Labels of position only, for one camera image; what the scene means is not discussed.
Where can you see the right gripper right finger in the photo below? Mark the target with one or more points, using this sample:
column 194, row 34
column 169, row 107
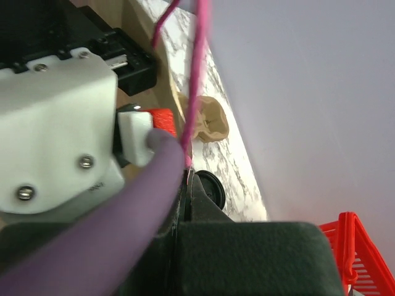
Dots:
column 223, row 257

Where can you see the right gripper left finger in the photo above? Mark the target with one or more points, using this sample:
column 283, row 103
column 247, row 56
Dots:
column 155, row 272

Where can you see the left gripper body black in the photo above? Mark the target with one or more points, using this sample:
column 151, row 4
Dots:
column 32, row 30

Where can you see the pink paper bag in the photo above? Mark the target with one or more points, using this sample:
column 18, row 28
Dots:
column 180, row 55

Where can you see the cardboard cup carrier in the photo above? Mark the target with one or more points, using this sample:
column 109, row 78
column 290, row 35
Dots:
column 211, row 123

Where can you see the red plastic basket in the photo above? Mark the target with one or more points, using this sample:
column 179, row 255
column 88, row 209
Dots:
column 360, row 264

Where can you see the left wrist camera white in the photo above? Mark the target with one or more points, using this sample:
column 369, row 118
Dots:
column 57, row 130

